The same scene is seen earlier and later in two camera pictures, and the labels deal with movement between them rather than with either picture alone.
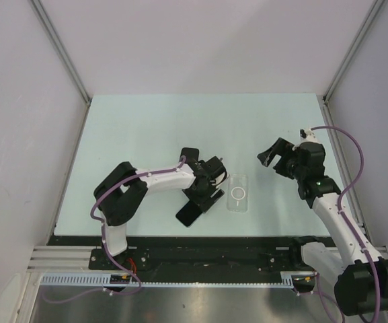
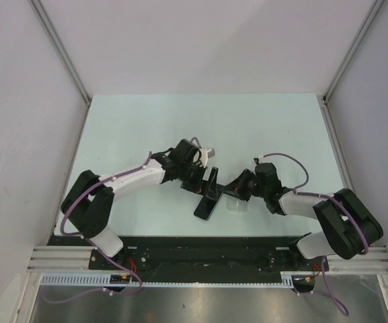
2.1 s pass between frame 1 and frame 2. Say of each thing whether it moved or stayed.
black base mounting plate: stayed
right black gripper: moved
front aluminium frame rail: stayed
